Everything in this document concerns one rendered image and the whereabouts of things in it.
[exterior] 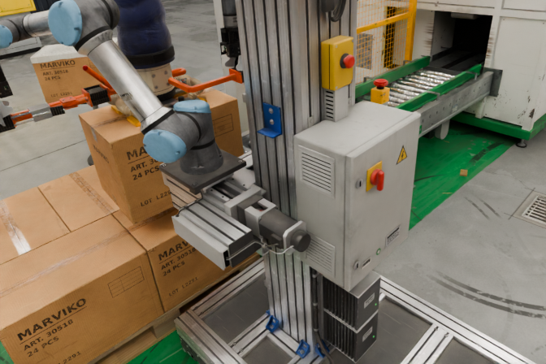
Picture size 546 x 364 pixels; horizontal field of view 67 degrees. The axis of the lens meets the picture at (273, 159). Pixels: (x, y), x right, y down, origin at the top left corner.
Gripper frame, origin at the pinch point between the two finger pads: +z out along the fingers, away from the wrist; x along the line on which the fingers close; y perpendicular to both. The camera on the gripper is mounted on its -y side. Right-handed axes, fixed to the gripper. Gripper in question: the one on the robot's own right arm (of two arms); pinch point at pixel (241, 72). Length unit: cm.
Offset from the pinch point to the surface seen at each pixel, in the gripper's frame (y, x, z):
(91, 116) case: 56, -39, 15
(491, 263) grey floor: -103, 81, 118
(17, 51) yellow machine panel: -11, -759, 118
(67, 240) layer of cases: 82, -36, 68
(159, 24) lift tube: 25.9, -17.0, -22.4
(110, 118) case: 50, -30, 14
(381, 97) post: -64, 26, 23
